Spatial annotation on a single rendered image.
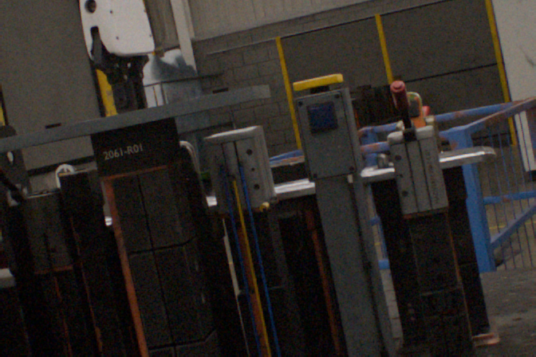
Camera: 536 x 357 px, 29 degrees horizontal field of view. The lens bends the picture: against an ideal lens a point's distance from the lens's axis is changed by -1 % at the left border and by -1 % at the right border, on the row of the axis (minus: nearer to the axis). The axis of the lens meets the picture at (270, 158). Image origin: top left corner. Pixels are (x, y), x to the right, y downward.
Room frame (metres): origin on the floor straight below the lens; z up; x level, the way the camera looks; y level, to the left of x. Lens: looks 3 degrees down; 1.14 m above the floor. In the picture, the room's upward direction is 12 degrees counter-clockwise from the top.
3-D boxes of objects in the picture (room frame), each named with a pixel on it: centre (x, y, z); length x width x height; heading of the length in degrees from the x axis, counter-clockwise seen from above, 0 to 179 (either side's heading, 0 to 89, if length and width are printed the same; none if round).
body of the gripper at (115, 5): (1.41, 0.17, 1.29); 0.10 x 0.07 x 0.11; 154
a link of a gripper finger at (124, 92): (1.39, 0.18, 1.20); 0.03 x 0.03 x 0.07; 64
